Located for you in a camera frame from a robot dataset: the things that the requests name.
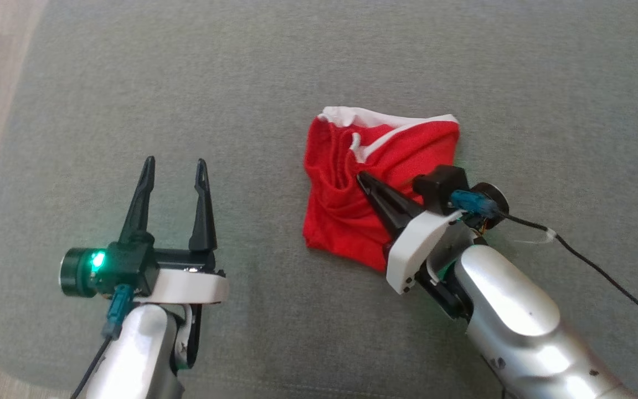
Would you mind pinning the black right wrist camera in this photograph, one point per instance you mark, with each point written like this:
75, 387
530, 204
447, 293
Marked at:
443, 183

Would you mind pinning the grey sofa seat cushion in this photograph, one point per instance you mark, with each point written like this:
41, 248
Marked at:
297, 55

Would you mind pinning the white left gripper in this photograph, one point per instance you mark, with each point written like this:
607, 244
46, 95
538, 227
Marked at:
186, 285

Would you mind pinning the red white shorts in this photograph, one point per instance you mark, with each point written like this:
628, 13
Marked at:
341, 210

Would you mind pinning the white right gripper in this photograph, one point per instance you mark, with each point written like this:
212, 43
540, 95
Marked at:
421, 246

